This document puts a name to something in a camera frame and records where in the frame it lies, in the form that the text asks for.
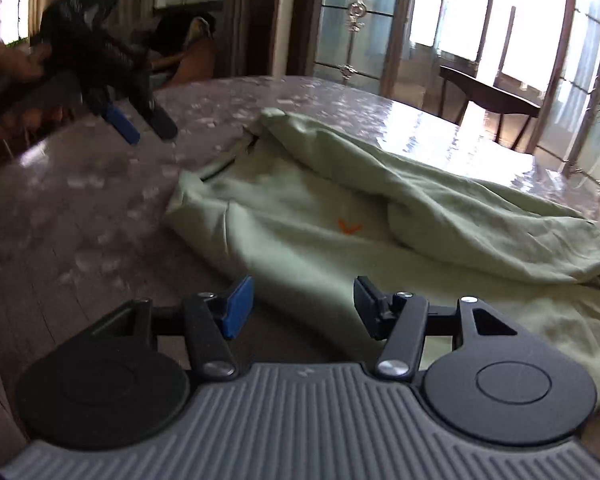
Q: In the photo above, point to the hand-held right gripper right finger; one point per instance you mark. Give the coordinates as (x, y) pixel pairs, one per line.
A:
(367, 307)

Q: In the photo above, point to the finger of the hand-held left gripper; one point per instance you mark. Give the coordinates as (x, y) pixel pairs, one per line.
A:
(125, 127)
(160, 120)

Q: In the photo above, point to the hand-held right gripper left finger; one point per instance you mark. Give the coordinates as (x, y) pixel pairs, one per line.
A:
(237, 307)

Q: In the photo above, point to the light green sweatshirt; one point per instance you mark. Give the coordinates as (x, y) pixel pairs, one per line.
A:
(380, 220)

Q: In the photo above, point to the dark clothes pile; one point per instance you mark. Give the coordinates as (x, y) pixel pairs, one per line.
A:
(175, 32)

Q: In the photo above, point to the person's left hand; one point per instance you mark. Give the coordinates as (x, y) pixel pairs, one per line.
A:
(10, 62)

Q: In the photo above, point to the wooden armchair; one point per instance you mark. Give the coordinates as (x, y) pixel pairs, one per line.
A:
(195, 62)

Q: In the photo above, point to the glass sliding door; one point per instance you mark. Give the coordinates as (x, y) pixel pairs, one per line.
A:
(360, 25)
(585, 75)

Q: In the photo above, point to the dark wooden chair by door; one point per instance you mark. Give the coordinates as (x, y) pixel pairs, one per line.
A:
(490, 92)

